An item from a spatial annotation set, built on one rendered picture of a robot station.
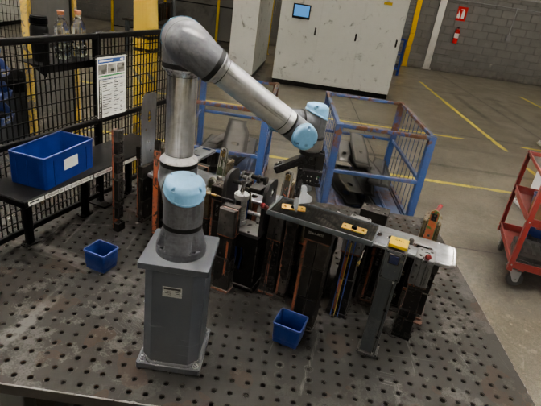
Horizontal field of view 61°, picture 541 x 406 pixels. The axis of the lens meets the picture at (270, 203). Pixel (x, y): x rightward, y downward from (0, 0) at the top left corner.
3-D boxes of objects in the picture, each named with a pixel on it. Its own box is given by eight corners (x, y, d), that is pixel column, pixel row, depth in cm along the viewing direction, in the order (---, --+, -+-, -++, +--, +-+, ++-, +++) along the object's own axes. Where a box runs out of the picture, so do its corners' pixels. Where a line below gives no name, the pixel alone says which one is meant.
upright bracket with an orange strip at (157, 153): (158, 242, 216) (161, 140, 195) (156, 242, 215) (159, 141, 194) (152, 239, 217) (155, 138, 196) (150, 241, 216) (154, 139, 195)
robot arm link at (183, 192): (163, 231, 129) (165, 187, 123) (159, 209, 140) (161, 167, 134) (206, 229, 133) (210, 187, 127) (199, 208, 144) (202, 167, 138)
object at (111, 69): (126, 113, 241) (127, 51, 228) (97, 122, 222) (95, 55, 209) (124, 112, 242) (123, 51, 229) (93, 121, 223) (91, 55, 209)
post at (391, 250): (379, 345, 172) (410, 245, 154) (375, 358, 166) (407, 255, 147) (360, 338, 175) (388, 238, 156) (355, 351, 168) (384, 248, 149)
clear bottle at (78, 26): (90, 57, 216) (88, 11, 207) (80, 58, 210) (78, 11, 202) (79, 55, 218) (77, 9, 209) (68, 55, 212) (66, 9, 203)
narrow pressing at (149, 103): (155, 159, 227) (158, 90, 213) (141, 166, 217) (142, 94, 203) (154, 159, 227) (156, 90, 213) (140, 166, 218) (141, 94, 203)
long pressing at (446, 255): (456, 246, 191) (458, 243, 190) (455, 272, 171) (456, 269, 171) (171, 162, 230) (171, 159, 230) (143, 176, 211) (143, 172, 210)
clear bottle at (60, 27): (74, 59, 207) (72, 11, 199) (63, 60, 202) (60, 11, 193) (63, 56, 209) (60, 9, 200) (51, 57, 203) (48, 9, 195)
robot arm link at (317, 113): (300, 100, 148) (324, 101, 151) (295, 132, 153) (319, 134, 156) (309, 106, 142) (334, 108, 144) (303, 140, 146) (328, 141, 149)
